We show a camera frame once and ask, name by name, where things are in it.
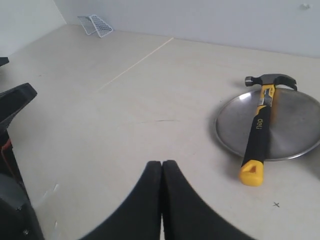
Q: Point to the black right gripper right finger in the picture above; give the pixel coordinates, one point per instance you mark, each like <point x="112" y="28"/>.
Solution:
<point x="186" y="216"/>

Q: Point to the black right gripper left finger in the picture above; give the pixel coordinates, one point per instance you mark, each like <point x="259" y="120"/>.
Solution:
<point x="139" y="216"/>

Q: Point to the yellow black claw hammer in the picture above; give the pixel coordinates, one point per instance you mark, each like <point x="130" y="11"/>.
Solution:
<point x="258" y="145"/>

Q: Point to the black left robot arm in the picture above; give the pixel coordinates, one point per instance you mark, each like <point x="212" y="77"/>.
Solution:
<point x="83" y="176"/>

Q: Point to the round steel plate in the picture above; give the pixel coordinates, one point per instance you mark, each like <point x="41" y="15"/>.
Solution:
<point x="294" y="127"/>

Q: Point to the white wire mesh rack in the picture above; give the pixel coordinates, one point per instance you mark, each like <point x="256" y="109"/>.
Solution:
<point x="93" y="24"/>

